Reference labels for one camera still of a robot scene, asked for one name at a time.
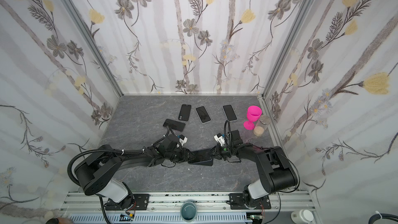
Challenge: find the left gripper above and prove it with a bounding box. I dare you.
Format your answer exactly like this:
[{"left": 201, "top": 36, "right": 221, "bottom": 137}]
[{"left": 164, "top": 148, "right": 197, "bottom": 163}]

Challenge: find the black phone case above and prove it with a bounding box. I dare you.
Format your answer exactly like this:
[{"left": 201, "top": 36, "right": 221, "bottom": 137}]
[{"left": 188, "top": 156, "right": 214, "bottom": 167}]

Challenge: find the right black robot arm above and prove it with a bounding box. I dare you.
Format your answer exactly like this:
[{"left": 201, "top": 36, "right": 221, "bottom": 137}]
[{"left": 206, "top": 120, "right": 300, "bottom": 209}]

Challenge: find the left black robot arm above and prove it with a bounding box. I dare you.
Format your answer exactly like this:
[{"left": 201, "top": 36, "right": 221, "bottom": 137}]
[{"left": 67, "top": 134, "right": 195, "bottom": 208}]

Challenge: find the clear jar with cork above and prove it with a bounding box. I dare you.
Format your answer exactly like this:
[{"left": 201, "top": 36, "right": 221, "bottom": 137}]
[{"left": 253, "top": 115, "right": 271, "bottom": 137}]

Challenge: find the pink plastic goblet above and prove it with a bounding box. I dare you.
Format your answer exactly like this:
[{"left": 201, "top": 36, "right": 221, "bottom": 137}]
[{"left": 244, "top": 105, "right": 262, "bottom": 130}]

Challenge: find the teal round cup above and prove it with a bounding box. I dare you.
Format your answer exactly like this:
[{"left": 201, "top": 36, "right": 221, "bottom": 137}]
[{"left": 180, "top": 201, "right": 198, "bottom": 222}]

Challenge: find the white bottle bottom right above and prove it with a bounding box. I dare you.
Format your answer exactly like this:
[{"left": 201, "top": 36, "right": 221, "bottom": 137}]
[{"left": 291, "top": 209, "right": 314, "bottom": 224}]

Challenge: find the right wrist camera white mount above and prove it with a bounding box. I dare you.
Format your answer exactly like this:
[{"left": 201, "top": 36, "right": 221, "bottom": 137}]
[{"left": 214, "top": 133, "right": 226, "bottom": 147}]

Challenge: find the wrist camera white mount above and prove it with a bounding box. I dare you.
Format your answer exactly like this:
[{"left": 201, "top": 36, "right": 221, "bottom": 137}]
[
  {"left": 214, "top": 133, "right": 226, "bottom": 147},
  {"left": 178, "top": 134, "right": 188, "bottom": 147}
]

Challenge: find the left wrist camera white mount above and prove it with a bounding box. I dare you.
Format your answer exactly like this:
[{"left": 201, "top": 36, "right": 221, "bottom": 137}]
[{"left": 178, "top": 134, "right": 188, "bottom": 147}]

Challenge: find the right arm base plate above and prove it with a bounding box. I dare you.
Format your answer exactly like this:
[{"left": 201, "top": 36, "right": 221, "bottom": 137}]
[{"left": 227, "top": 193, "right": 271, "bottom": 210}]

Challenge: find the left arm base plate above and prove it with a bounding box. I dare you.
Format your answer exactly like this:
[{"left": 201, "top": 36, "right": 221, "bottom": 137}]
[{"left": 105, "top": 194, "right": 150, "bottom": 211}]

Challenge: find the aluminium front rail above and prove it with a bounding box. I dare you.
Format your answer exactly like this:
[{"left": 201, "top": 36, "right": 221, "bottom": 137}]
[{"left": 60, "top": 191, "right": 315, "bottom": 214}]

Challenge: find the white slotted cable duct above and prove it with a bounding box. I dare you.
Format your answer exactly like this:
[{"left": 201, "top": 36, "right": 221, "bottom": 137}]
[{"left": 68, "top": 213, "right": 252, "bottom": 224}]

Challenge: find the black cable bottom right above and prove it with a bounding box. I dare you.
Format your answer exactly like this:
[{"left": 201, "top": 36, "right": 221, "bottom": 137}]
[{"left": 368, "top": 213, "right": 398, "bottom": 224}]

